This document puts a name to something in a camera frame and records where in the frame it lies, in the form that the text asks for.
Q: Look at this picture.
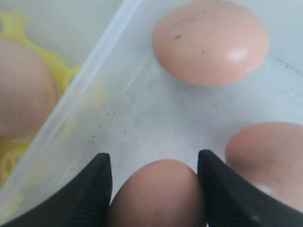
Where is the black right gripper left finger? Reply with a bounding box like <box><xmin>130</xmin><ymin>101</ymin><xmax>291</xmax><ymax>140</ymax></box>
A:
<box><xmin>5</xmin><ymin>153</ymin><xmax>112</xmax><ymax>227</ymax></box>

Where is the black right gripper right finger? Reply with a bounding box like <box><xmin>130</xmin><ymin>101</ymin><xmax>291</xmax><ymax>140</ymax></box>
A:
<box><xmin>197</xmin><ymin>149</ymin><xmax>303</xmax><ymax>227</ymax></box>

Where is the brown egg second row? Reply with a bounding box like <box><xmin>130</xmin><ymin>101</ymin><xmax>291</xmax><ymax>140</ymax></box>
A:
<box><xmin>106</xmin><ymin>159</ymin><xmax>206</xmax><ymax>227</ymax></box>

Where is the clear plastic container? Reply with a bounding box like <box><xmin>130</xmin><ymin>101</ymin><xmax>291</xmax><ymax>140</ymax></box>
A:
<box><xmin>0</xmin><ymin>0</ymin><xmax>303</xmax><ymax>222</ymax></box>

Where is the yellow plastic egg tray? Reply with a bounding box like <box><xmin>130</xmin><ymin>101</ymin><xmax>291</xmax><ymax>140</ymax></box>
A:
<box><xmin>0</xmin><ymin>13</ymin><xmax>109</xmax><ymax>213</ymax></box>

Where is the brown egg back left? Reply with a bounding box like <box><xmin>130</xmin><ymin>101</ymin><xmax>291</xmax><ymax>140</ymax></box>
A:
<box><xmin>225</xmin><ymin>122</ymin><xmax>303</xmax><ymax>211</ymax></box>

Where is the brown egg left column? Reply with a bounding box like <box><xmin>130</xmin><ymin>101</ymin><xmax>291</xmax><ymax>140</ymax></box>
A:
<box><xmin>152</xmin><ymin>0</ymin><xmax>269</xmax><ymax>86</ymax></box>

